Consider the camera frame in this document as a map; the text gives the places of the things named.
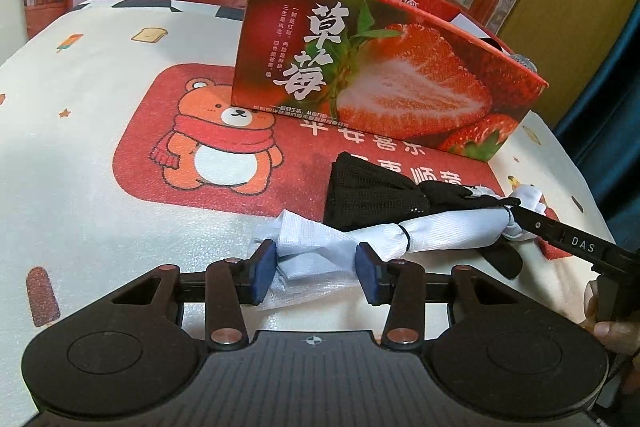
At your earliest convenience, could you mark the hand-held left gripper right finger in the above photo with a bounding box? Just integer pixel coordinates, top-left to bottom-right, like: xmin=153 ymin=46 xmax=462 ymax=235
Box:
xmin=355 ymin=241 xmax=508 ymax=352

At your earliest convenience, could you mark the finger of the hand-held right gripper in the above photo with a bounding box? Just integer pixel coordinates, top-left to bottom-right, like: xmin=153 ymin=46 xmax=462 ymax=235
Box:
xmin=509 ymin=205 xmax=617 ymax=266

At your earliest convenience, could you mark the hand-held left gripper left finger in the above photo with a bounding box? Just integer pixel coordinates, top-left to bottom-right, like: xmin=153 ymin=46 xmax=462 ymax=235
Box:
xmin=111 ymin=239 xmax=277 ymax=352

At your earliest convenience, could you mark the black mesh cloth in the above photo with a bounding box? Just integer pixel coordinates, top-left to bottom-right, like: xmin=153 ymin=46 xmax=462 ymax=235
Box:
xmin=322 ymin=151 xmax=524 ymax=280

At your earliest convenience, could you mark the white cloth bundle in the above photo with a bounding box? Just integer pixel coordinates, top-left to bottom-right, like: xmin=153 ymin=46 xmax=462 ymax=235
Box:
xmin=249 ymin=184 xmax=549 ymax=305

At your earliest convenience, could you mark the red strawberry print box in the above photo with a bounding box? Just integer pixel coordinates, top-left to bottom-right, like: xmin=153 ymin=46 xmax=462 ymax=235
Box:
xmin=230 ymin=0 xmax=549 ymax=164

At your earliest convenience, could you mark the grey soft item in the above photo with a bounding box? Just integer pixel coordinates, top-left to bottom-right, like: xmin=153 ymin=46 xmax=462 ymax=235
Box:
xmin=506 ymin=51 xmax=540 ymax=72

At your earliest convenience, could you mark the person's right hand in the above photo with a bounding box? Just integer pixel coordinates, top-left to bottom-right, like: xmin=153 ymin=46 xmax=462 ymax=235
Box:
xmin=585 ymin=282 xmax=640 ymax=354

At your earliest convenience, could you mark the dark blue curtain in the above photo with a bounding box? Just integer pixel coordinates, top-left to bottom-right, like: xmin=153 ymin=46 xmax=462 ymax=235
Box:
xmin=549 ymin=0 xmax=640 ymax=250

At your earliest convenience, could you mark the bear print table mat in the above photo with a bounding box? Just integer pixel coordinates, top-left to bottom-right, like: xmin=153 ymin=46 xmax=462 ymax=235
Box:
xmin=0 ymin=0 xmax=623 ymax=413

